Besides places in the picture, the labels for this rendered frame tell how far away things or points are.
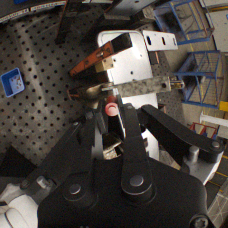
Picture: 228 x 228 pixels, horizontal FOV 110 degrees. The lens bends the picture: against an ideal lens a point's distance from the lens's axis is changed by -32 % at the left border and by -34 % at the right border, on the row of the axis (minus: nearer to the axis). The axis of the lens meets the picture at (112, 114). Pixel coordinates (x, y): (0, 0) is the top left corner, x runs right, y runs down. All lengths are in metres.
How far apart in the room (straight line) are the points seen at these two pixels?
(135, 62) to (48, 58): 0.43
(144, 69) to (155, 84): 0.22
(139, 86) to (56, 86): 0.46
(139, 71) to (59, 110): 0.44
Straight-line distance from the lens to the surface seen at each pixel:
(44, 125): 0.67
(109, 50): 0.24
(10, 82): 0.68
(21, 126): 0.69
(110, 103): 0.18
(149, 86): 0.29
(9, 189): 0.63
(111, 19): 0.48
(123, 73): 0.43
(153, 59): 0.58
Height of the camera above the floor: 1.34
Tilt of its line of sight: 57 degrees down
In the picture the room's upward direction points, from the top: 110 degrees clockwise
